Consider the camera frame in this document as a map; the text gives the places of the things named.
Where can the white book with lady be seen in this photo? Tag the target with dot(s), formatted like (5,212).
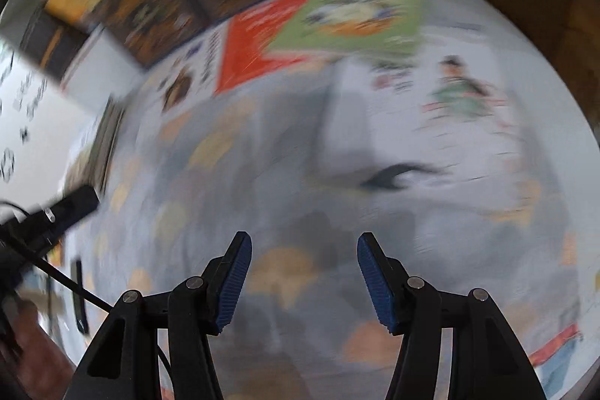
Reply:
(101,137)

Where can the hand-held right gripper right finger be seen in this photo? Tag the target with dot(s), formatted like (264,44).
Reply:
(377,283)

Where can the red book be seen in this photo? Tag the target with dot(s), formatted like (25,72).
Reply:
(253,48)

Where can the set of dark hardcover books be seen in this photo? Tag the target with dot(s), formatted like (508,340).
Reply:
(44,44)

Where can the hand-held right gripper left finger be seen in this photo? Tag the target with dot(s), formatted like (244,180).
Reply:
(234,283)

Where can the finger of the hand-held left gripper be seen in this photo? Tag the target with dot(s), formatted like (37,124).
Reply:
(75,203)

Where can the white book cartoon faces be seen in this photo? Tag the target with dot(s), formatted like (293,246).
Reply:
(187,76)

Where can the light green book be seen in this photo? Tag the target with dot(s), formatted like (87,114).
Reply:
(351,15)

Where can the black lettering wall sticker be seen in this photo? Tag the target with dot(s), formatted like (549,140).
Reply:
(28,100)

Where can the white book green-robed figure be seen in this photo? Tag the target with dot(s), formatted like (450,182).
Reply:
(450,100)

